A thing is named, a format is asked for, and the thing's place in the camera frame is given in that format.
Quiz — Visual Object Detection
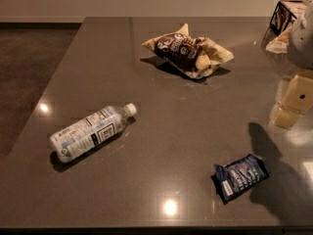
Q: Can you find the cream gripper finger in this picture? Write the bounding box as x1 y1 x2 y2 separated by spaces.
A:
282 74 313 114
273 106 302 128

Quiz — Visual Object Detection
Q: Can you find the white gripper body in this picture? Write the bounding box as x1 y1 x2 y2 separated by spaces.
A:
288 2 313 69

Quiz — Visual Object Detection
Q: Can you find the brown chip bag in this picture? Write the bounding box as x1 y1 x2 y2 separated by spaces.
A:
143 23 234 79

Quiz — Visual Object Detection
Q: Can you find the cream snack bag by basket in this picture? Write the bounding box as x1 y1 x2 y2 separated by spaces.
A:
266 26 291 54

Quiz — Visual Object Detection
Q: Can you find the dark blue snack bag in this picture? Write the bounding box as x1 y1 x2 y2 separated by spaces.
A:
214 154 270 202

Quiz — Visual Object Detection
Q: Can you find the clear plastic water bottle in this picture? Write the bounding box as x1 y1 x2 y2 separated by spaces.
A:
50 103 137 164

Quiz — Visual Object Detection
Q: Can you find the black wire basket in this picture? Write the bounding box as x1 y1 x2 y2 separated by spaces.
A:
270 0 310 35

